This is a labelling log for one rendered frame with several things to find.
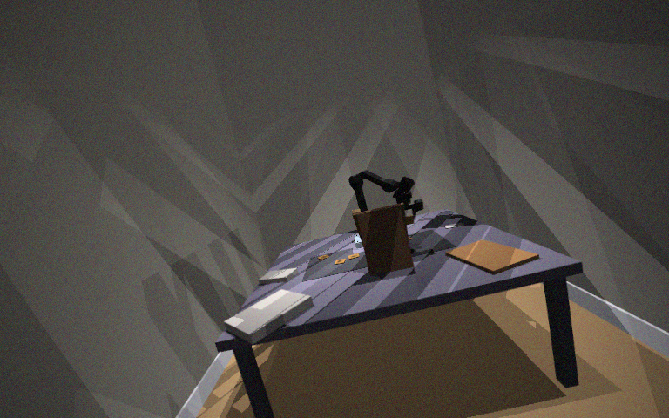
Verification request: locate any white flat rectangular slab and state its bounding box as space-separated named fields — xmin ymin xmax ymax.
xmin=224 ymin=290 xmax=313 ymax=344

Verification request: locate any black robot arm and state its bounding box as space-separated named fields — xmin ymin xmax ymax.
xmin=348 ymin=170 xmax=415 ymax=212

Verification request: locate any tan wooden board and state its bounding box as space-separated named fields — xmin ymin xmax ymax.
xmin=445 ymin=240 xmax=539 ymax=275

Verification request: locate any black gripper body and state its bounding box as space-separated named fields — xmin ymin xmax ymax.
xmin=396 ymin=197 xmax=423 ymax=211

